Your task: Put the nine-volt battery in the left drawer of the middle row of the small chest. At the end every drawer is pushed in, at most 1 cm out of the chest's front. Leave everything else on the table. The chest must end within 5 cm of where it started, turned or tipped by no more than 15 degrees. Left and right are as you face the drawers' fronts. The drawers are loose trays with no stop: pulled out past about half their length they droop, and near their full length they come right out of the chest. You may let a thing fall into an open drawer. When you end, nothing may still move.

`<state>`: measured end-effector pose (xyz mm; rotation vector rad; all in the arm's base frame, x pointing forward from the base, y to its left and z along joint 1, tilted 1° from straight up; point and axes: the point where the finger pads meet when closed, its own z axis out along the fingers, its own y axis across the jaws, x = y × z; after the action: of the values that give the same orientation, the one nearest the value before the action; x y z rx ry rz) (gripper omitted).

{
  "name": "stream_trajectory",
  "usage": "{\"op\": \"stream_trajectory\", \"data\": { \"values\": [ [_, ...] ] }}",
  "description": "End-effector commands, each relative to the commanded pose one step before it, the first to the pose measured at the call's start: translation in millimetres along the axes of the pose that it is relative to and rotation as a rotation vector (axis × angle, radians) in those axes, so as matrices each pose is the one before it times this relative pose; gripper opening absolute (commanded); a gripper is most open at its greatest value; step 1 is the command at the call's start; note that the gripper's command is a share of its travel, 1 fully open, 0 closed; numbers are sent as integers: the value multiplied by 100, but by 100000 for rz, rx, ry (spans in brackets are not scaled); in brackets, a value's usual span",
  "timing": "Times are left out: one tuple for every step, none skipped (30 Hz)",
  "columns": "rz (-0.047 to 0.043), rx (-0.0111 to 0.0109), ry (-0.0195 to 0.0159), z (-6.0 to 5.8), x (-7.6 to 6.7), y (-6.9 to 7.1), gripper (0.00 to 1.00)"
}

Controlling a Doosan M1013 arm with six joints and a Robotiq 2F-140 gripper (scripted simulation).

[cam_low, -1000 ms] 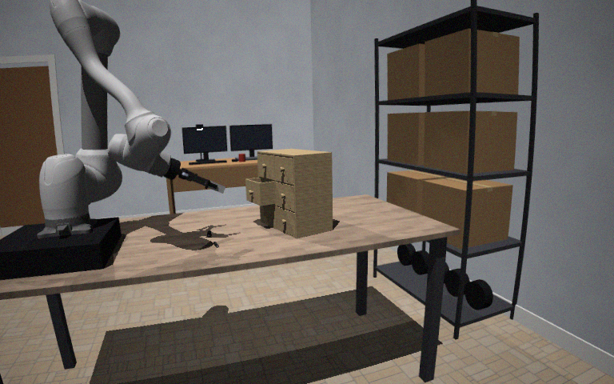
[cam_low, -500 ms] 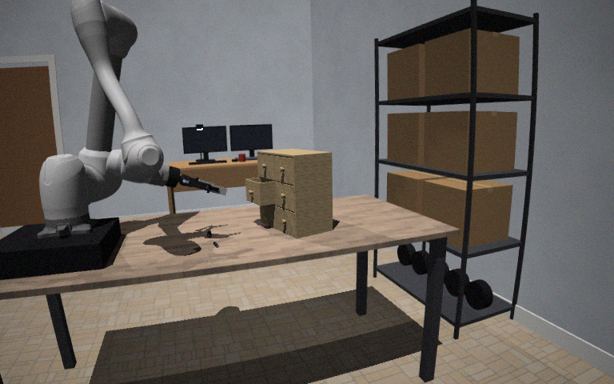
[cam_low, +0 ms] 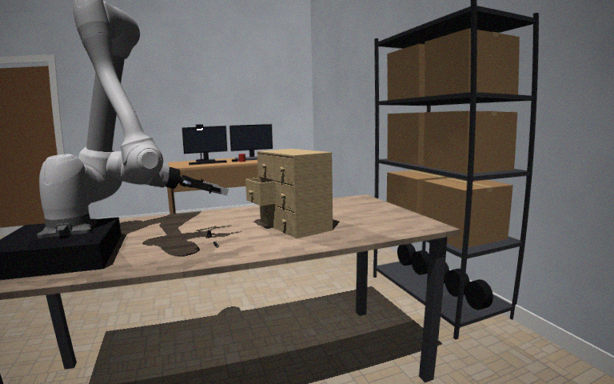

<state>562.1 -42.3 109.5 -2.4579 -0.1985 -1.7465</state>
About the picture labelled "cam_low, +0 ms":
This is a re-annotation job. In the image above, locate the small wooden chest of drawers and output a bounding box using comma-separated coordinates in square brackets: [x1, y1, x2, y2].
[257, 149, 333, 238]

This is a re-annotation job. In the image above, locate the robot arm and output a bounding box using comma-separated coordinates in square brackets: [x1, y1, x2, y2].
[37, 0, 170, 238]

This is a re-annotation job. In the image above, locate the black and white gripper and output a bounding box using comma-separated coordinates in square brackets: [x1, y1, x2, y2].
[165, 167, 229, 195]

